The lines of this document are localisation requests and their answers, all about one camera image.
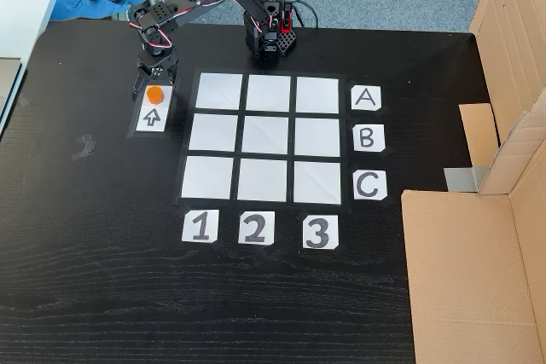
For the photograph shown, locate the paper sheet number 3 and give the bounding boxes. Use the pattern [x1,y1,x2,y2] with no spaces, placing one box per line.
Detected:
[302,214,340,250]

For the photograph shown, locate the brown cardboard screen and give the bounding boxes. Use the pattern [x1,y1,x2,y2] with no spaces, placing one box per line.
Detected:
[400,0,546,364]

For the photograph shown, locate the paper sheet number 2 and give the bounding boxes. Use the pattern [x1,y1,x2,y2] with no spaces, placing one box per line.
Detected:
[237,210,276,246]

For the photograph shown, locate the paper sheet number 1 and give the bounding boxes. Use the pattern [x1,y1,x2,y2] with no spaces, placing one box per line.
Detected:
[181,209,221,245]

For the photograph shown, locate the paper sheet letter C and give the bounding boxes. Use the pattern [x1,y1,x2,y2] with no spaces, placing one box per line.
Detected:
[353,170,388,200]

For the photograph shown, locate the white paper grid black tape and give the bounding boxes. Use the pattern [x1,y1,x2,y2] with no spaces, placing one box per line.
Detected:
[172,69,353,214]

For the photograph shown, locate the crumpled tape scraps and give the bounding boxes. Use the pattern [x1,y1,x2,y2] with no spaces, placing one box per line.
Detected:
[70,133,98,163]

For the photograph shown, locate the paper sheet letter B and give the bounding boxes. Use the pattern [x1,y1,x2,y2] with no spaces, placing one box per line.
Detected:
[353,124,386,152]

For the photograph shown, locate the paper sheet letter A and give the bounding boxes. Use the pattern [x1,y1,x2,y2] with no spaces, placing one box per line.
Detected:
[351,85,383,113]

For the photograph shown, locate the white arrow paper sheet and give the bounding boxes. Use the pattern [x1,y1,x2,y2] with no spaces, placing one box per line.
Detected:
[125,78,183,140]

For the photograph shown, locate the round orange token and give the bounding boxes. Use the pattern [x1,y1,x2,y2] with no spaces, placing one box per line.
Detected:
[144,85,164,105]

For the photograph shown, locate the black power cable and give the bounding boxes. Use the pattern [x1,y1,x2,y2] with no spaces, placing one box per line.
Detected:
[293,0,319,29]

